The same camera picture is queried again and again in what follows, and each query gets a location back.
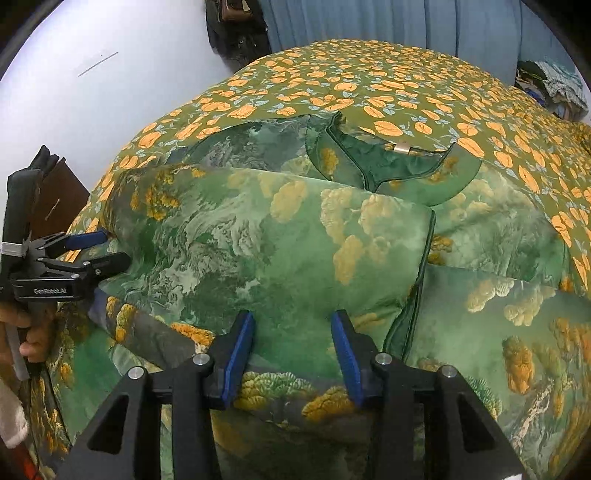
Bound blue curtain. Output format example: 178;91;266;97
257;0;557;88

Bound dark wooden cabinet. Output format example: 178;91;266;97
30;157;92;241

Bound green quilt with orange flowers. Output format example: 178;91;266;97
69;39;591;296

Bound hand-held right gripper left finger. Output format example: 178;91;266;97
55;310;256;480

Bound black item on cabinet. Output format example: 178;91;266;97
30;145;61;171

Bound hanging dark and brown clothes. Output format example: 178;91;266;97
204;0;273;73

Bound green landscape print padded jacket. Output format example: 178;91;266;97
28;113;591;480

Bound person's left hand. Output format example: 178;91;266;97
0;302;57;370

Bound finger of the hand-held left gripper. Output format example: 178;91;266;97
38;250;132;281
29;230;110;258

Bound pile of mixed clothes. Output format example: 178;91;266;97
515;56;589;124

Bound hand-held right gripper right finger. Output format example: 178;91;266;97
331;309;525;480

